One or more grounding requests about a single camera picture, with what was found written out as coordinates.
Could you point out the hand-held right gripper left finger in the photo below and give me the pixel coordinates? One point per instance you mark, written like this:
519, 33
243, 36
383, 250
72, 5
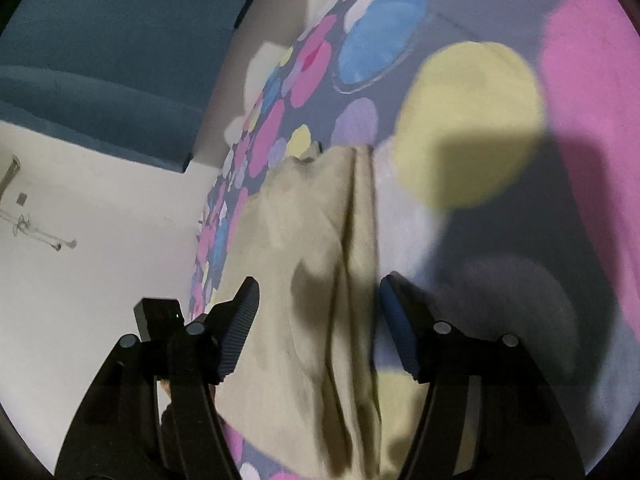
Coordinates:
240, 327

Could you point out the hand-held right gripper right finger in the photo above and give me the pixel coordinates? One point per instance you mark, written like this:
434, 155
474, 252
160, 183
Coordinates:
400, 327

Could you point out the beige small garment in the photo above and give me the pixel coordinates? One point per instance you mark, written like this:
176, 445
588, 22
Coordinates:
290, 240

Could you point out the dotted grey bed blanket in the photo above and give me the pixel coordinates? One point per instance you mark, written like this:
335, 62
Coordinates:
470, 125

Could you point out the teal upholstered headboard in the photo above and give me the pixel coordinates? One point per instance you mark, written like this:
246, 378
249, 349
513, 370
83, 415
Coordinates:
115, 60

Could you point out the grey wall socket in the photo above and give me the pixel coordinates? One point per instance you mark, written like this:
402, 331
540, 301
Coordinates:
21, 198

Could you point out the metal wall bar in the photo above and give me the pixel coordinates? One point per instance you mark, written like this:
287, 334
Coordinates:
9, 175

